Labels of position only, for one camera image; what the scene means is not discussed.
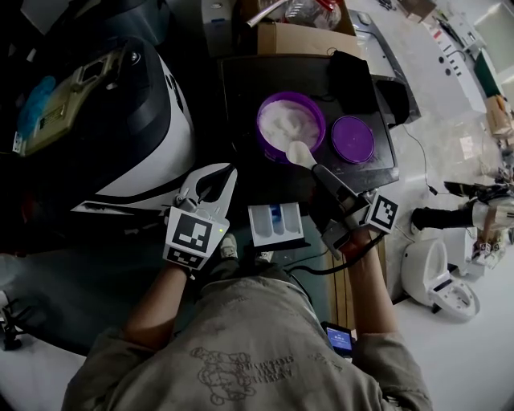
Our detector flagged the clear plastic jar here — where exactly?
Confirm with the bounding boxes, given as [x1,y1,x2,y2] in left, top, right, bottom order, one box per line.
[284,0,343,31]

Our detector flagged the purple round lid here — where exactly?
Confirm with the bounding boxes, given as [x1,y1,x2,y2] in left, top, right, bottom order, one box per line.
[330,115,377,165]

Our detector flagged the small screen device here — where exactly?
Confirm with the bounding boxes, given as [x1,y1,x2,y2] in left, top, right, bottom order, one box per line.
[320,320,357,358]

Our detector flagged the wooden slatted panel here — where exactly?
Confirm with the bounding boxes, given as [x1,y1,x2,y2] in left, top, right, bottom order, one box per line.
[325,234,389,330]

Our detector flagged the person's beige printed shirt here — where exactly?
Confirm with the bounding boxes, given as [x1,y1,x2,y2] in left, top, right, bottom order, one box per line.
[59,275,434,411]

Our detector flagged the purple plastic tub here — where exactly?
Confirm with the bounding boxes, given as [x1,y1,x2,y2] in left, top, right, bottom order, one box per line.
[255,91,327,165]

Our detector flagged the large black and white machine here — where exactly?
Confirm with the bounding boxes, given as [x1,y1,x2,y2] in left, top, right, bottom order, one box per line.
[0,35,238,216]

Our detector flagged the white detergent drawer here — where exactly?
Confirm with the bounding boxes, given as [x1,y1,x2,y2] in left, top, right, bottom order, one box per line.
[247,202,312,248]

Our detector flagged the thin floor cable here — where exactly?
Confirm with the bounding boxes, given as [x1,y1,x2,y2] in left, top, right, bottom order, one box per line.
[401,123,439,197]

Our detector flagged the white box appliance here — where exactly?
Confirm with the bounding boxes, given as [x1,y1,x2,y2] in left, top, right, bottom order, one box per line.
[200,0,242,59]

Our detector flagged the white powder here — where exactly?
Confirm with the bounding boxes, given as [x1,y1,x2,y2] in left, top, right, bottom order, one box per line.
[259,99,322,148]

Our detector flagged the shiny rolled tube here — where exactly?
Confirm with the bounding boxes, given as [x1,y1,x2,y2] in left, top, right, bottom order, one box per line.
[245,0,290,28]

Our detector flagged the black fabric bag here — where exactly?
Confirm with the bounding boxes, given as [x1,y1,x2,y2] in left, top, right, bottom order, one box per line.
[371,78,413,129]

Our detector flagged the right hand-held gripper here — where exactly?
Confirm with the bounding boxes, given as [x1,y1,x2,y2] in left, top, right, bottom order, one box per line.
[310,162,400,261]

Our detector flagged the white display counter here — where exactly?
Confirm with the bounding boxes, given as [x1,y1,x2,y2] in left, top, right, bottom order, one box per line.
[423,19,489,116]

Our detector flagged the person's left forearm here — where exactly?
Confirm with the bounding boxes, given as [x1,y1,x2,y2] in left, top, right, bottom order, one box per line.
[122,262,192,346]

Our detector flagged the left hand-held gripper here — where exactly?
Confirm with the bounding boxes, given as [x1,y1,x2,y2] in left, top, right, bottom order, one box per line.
[161,162,239,271]

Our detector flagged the black tripod stand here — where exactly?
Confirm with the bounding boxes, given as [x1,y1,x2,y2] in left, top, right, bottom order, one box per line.
[0,288,36,351]

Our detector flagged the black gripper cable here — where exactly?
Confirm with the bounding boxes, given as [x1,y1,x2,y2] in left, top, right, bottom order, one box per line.
[287,230,387,277]

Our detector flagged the blue plastic bag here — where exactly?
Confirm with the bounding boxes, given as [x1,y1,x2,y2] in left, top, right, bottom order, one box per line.
[18,75,57,140]

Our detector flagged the dark blue curved housing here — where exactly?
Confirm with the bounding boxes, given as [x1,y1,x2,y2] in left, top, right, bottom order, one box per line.
[43,0,172,45]

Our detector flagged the black cloth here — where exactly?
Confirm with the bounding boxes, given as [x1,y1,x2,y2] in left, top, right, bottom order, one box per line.
[328,50,373,121]

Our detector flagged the person's grey trousers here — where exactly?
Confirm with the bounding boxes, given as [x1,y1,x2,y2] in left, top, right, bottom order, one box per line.
[196,256,310,300]

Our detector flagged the open cardboard box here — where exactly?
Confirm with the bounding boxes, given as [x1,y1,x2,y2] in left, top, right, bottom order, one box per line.
[236,0,361,61]

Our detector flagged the dark round floor mat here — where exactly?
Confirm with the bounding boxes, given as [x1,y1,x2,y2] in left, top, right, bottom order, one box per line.
[0,216,334,356]

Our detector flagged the white toilet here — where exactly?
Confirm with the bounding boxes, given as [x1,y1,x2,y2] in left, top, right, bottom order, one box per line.
[402,236,482,323]
[447,226,505,279]

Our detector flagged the person's right forearm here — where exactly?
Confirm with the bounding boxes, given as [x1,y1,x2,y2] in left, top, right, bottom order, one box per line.
[340,230,398,338]

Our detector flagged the white plastic spoon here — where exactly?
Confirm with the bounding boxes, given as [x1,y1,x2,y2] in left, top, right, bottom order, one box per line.
[286,140,320,172]

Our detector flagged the brown cardboard box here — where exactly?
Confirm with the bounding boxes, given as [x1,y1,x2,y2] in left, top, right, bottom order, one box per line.
[483,93,514,140]

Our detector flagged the olive green device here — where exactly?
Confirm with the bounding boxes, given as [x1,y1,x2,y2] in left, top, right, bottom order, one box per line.
[14,47,125,157]

